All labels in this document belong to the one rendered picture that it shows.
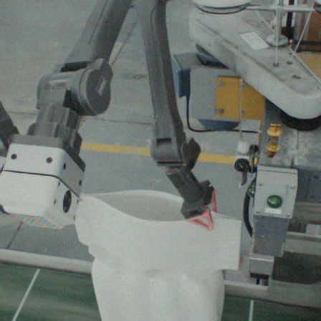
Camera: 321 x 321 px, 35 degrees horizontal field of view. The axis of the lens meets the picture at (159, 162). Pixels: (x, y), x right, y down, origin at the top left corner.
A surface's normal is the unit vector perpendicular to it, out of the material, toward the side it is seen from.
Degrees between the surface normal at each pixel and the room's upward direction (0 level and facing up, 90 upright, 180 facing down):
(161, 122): 69
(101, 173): 0
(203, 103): 90
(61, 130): 44
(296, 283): 90
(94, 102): 75
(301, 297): 90
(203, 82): 90
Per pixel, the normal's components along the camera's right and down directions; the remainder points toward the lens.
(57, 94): -0.43, -0.36
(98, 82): 0.89, -0.01
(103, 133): -0.05, -0.77
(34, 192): -0.15, -0.35
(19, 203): -0.21, 0.63
